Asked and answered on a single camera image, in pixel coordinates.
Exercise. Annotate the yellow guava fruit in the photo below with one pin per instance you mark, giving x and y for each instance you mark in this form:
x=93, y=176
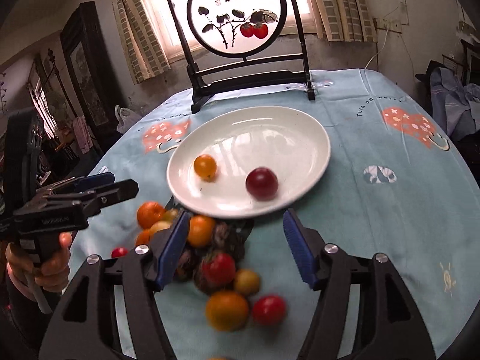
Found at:
x=158, y=227

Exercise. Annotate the mandarin orange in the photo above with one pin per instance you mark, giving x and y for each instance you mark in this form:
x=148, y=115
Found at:
x=143, y=238
x=149, y=213

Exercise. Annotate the checked curtain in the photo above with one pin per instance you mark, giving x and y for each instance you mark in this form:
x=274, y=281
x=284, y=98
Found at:
x=139, y=36
x=343, y=20

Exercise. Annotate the dark framed wall picture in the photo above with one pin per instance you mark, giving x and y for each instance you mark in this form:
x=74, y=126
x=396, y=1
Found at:
x=91, y=73

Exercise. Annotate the dark brown passion fruit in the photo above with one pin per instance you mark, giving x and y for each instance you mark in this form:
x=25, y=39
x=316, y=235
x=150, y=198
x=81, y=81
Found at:
x=227, y=239

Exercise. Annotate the checked curtain left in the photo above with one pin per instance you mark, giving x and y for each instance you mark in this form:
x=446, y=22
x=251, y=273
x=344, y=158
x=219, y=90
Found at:
x=139, y=36

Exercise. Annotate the small yellow-green fruit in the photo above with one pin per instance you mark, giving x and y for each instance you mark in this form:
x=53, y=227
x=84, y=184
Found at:
x=247, y=282

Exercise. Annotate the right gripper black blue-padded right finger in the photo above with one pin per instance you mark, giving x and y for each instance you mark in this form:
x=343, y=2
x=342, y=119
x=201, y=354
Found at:
x=389, y=324

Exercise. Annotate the person's left hand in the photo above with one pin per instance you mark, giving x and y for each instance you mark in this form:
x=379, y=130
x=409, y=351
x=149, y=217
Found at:
x=53, y=274

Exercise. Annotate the red cherry tomato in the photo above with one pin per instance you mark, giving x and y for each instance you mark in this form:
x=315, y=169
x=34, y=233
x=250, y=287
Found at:
x=119, y=252
x=269, y=310

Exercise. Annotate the light blue printed tablecloth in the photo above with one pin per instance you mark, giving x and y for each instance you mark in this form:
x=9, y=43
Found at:
x=383, y=191

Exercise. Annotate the dark red apple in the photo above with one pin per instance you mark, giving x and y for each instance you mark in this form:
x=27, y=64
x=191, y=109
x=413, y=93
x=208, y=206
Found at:
x=262, y=183

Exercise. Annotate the blue clothes pile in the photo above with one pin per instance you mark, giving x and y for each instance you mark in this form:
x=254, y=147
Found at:
x=453, y=106

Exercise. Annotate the small orange back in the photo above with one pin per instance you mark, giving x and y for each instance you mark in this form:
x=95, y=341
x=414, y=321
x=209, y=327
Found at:
x=200, y=232

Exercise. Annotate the white oval plate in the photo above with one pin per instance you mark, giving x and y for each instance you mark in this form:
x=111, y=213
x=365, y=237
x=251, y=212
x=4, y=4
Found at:
x=293, y=144

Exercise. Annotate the checked curtain right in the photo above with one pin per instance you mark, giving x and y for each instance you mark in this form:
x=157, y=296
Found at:
x=343, y=20

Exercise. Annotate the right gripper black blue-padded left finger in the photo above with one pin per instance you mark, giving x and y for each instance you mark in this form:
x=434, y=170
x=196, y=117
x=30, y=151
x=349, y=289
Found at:
x=85, y=325

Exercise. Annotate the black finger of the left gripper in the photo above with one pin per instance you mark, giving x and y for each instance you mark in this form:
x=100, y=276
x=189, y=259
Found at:
x=107, y=195

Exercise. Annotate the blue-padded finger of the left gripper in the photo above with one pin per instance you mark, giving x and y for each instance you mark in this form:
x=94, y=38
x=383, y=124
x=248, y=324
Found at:
x=93, y=180

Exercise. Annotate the red tomato with stem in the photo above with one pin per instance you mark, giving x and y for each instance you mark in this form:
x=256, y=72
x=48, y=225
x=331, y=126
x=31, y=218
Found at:
x=219, y=269

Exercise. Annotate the large orange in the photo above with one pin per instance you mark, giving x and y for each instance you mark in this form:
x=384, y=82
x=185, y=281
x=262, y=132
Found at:
x=205, y=167

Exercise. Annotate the black framed persimmon screen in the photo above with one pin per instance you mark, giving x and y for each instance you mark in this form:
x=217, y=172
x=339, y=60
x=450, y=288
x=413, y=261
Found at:
x=224, y=35

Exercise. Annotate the large yellow-orange tomato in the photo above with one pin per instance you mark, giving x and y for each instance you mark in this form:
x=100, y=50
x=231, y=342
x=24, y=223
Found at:
x=227, y=311

